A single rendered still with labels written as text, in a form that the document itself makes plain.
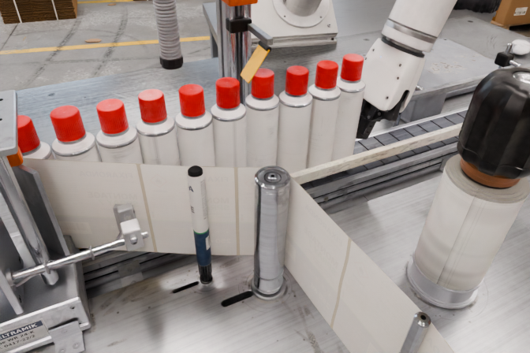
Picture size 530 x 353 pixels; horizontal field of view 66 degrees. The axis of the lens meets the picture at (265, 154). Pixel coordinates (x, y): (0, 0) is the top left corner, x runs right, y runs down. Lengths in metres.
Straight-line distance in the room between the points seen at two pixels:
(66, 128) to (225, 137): 0.21
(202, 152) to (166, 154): 0.05
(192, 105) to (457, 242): 0.36
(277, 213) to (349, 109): 0.30
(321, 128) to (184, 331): 0.36
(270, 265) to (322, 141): 0.26
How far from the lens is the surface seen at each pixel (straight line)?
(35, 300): 0.53
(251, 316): 0.54
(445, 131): 0.86
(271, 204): 0.43
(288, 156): 0.66
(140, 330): 0.55
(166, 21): 0.61
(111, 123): 0.54
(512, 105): 0.42
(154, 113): 0.55
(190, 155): 0.59
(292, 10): 1.39
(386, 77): 0.71
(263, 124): 0.61
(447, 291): 0.57
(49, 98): 1.17
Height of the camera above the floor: 1.34
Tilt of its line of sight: 36 degrees down
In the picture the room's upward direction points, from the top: 2 degrees clockwise
